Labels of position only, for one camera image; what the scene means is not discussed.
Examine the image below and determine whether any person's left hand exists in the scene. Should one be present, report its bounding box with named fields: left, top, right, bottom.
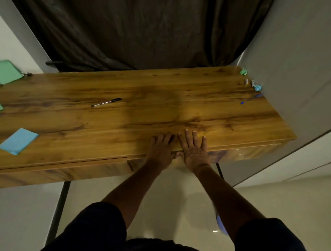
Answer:
left=146, top=132, right=179, bottom=172

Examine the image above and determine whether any person's right hand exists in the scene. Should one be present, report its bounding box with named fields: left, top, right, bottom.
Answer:
left=176, top=129, right=211, bottom=174

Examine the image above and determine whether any person's right forearm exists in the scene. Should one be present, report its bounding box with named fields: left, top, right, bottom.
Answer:
left=193, top=163, right=266, bottom=242

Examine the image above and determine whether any person's left forearm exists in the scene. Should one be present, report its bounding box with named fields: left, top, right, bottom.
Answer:
left=102, top=162, right=172, bottom=230

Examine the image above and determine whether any black capped pen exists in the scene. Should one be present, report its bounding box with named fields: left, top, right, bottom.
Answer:
left=91, top=97, right=122, bottom=108

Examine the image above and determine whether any blue pen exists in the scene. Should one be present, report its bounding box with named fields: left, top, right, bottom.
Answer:
left=240, top=93, right=264, bottom=104

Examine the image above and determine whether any blue rounded object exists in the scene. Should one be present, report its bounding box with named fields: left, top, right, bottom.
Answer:
left=216, top=214, right=229, bottom=236

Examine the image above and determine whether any wooden desk drawer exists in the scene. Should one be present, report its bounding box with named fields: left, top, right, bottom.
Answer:
left=0, top=157, right=133, bottom=189

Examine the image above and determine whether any person's dark shirt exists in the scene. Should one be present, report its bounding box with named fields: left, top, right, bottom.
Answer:
left=41, top=202, right=307, bottom=251

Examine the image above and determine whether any dark brown curtain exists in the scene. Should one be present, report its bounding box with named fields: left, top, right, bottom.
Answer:
left=12, top=0, right=274, bottom=73

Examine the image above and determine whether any white wardrobe panel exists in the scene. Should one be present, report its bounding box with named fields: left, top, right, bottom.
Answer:
left=219, top=0, right=331, bottom=188

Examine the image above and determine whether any light blue paper sheet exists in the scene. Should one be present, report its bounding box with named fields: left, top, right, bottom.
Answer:
left=0, top=128, right=39, bottom=156

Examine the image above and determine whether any large green paper sheet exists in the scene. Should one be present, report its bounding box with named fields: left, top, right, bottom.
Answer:
left=0, top=60, right=24, bottom=85

